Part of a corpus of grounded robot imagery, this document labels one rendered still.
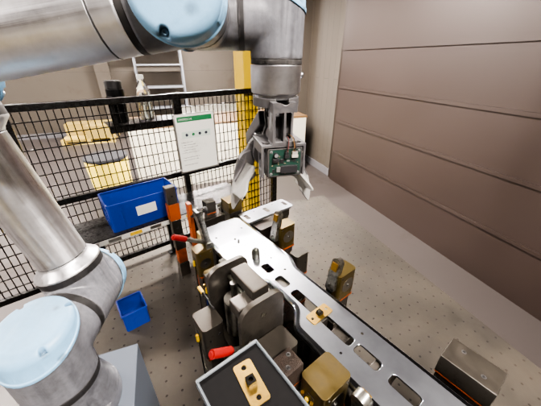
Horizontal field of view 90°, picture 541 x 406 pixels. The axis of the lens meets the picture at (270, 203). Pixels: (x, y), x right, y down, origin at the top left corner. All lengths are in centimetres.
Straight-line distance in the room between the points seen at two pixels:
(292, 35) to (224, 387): 59
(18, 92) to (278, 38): 833
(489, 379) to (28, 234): 100
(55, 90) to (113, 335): 744
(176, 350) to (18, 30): 109
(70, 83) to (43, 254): 777
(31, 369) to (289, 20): 60
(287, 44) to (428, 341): 121
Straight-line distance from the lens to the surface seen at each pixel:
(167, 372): 120
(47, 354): 56
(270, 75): 41
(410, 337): 134
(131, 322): 133
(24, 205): 59
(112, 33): 30
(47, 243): 61
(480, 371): 91
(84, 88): 827
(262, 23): 41
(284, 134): 41
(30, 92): 855
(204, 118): 152
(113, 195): 145
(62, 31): 32
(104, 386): 68
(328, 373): 71
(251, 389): 59
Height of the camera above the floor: 169
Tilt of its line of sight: 28 degrees down
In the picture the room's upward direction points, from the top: straight up
